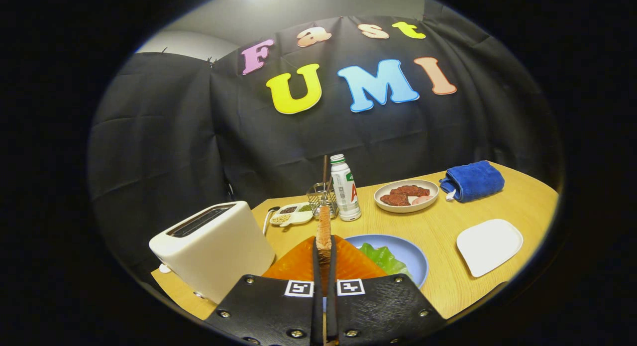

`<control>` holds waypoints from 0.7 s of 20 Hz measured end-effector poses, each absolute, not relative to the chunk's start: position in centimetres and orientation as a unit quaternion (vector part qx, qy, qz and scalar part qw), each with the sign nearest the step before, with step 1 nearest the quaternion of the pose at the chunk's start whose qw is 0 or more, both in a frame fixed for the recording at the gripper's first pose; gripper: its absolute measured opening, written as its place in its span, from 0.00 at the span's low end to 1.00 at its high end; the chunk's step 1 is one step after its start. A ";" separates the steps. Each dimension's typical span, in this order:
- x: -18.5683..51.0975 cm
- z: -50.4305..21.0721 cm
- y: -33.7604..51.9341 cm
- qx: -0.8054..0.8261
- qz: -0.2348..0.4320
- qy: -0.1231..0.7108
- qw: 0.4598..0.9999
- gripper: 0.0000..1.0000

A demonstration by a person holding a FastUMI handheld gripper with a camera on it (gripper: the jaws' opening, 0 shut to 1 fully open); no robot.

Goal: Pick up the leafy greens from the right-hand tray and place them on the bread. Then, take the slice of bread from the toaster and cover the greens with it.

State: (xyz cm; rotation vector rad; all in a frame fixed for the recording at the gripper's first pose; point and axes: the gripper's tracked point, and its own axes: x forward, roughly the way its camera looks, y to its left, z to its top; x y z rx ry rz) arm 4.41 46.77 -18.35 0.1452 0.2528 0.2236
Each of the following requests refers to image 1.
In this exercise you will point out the brown meat slice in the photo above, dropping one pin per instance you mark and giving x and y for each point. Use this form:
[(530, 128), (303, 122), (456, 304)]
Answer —
[(395, 200), (410, 190)]

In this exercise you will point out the white square plate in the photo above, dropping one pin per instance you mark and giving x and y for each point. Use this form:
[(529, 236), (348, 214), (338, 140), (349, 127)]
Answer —
[(490, 246)]

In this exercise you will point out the green lettuce leaf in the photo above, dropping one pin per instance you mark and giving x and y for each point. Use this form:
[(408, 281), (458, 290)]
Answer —
[(383, 259)]

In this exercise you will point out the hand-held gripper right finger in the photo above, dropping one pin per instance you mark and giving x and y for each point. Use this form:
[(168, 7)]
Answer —
[(331, 311)]

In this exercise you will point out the blue round plate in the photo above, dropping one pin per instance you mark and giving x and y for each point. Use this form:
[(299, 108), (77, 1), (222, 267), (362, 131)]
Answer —
[(408, 251)]

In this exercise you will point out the white drink bottle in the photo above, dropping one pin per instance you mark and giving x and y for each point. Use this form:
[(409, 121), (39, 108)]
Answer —
[(346, 191)]

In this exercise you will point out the white divided seasoning dish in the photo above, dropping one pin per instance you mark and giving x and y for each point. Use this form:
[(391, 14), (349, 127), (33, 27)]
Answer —
[(298, 217)]

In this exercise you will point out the blue folded towel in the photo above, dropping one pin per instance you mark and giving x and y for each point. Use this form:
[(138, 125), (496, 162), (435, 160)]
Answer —
[(475, 180)]

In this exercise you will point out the black backdrop cloth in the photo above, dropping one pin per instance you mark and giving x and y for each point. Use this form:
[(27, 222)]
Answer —
[(174, 137)]

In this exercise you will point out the white bread slice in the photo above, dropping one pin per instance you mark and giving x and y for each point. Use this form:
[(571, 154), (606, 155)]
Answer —
[(324, 231)]

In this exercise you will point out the pink ham slice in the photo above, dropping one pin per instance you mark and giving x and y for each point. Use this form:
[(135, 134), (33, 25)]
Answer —
[(422, 199)]

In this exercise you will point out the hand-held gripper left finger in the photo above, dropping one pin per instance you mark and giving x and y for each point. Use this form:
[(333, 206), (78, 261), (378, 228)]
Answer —
[(317, 311)]

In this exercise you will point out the white oval dish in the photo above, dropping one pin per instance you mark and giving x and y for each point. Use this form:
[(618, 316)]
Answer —
[(403, 208)]

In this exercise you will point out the white toaster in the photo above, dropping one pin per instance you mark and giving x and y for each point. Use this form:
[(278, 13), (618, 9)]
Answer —
[(219, 256)]

